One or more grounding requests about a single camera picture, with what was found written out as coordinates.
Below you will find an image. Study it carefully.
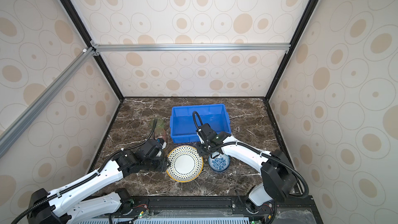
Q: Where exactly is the blue floral small bowl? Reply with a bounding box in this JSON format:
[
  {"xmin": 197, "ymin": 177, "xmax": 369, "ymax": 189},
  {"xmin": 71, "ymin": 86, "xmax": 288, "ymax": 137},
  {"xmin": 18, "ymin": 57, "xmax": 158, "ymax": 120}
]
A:
[{"xmin": 208, "ymin": 151, "xmax": 231, "ymax": 173}]

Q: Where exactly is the blue plastic bin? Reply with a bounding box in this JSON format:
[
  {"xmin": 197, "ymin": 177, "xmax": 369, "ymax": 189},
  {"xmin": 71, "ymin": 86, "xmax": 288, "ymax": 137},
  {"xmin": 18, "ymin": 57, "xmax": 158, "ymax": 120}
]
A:
[{"xmin": 170, "ymin": 104, "xmax": 231, "ymax": 144}]

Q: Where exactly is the left slanted aluminium bar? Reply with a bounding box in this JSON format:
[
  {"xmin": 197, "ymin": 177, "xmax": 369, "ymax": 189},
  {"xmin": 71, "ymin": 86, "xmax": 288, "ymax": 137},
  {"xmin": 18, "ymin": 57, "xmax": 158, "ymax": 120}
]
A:
[{"xmin": 1, "ymin": 47, "xmax": 94, "ymax": 156}]

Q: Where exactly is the green transparent cup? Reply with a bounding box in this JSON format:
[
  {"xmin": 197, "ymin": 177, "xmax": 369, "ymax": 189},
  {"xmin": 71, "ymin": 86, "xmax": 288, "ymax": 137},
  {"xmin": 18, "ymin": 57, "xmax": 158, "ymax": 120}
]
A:
[{"xmin": 150, "ymin": 118, "xmax": 165, "ymax": 130}]

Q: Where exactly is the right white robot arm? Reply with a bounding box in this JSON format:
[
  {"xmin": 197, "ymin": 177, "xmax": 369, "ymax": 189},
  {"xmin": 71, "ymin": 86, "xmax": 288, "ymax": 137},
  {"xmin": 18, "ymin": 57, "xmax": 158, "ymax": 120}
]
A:
[{"xmin": 192, "ymin": 111, "xmax": 309, "ymax": 213}]

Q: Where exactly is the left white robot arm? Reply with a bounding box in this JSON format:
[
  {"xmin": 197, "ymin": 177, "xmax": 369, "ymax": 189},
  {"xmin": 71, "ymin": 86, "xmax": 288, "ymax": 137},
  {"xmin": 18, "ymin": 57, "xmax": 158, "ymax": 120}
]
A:
[{"xmin": 13, "ymin": 130, "xmax": 171, "ymax": 224}]

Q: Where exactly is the pink transparent cup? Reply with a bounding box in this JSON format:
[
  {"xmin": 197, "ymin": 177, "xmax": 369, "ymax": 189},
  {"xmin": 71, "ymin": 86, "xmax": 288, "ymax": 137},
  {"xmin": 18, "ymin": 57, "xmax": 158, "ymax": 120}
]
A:
[{"xmin": 155, "ymin": 128, "xmax": 168, "ymax": 143}]

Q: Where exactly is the yellow rimmed polka dot plate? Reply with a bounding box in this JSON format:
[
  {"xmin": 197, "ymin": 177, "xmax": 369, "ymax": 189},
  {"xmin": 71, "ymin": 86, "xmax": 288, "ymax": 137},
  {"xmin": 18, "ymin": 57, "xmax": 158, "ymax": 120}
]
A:
[{"xmin": 166, "ymin": 145, "xmax": 204, "ymax": 183}]

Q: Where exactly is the horizontal aluminium frame bar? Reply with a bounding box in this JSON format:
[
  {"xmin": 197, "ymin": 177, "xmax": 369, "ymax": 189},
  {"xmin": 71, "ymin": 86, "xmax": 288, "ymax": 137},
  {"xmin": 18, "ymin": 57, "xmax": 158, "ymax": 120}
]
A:
[{"xmin": 94, "ymin": 43, "xmax": 291, "ymax": 52}]

